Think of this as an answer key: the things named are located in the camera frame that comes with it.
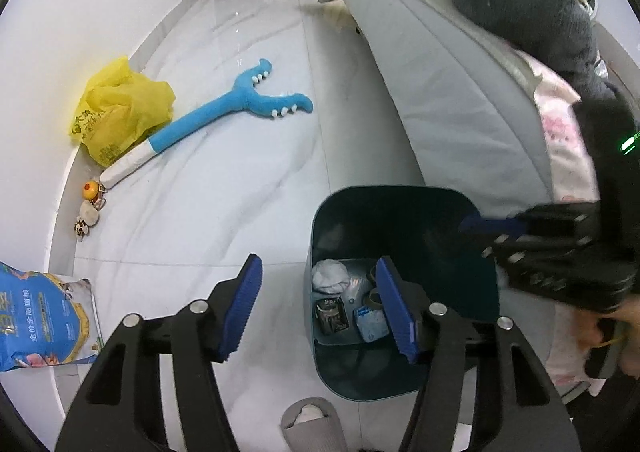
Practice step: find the pink printed blanket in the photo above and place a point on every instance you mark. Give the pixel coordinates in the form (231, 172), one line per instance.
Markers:
(565, 132)

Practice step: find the grey bed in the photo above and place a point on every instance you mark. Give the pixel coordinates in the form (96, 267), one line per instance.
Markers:
(440, 97)

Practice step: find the small white toy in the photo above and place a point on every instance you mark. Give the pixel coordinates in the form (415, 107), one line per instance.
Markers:
(90, 211)

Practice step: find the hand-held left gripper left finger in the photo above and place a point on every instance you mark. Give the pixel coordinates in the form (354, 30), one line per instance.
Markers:
(245, 307)

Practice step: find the clear plastic wrapper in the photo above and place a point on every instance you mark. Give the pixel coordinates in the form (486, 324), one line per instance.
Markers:
(357, 287)

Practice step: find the black carton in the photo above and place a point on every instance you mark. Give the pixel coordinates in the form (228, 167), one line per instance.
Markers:
(330, 314)

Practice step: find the blue forked plush toy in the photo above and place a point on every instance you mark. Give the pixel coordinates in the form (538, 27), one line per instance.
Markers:
(225, 104)

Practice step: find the dark teal plastic bin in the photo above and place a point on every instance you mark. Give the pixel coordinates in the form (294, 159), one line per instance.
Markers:
(400, 212)

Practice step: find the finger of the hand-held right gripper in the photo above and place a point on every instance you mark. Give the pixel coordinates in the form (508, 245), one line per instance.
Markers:
(560, 267)
(492, 225)

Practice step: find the grey slipper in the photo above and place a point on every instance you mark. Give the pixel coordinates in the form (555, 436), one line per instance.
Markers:
(325, 432)

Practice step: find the brown tape roll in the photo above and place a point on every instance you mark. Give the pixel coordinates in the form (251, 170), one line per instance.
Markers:
(372, 299)

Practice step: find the blue pet food bag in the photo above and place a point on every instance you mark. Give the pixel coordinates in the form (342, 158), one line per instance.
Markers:
(40, 317)

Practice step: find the person's right hand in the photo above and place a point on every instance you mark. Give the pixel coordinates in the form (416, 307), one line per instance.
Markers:
(587, 332)

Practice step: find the small orange toy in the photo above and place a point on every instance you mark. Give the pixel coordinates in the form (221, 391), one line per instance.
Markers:
(91, 188)

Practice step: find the white plastic bag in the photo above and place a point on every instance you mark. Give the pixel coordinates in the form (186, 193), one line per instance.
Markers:
(330, 274)

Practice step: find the dark grey fluffy blanket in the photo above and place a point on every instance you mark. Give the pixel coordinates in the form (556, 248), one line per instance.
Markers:
(530, 12)

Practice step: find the small spotted toy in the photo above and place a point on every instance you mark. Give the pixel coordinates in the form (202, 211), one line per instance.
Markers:
(81, 229)

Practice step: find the blue tissue packet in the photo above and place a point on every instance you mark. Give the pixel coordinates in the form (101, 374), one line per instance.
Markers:
(370, 324)

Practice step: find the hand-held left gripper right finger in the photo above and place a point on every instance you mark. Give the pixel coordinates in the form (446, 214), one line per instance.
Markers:
(395, 312)

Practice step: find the yellow plastic bag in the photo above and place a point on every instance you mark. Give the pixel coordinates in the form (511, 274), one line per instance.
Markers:
(120, 107)

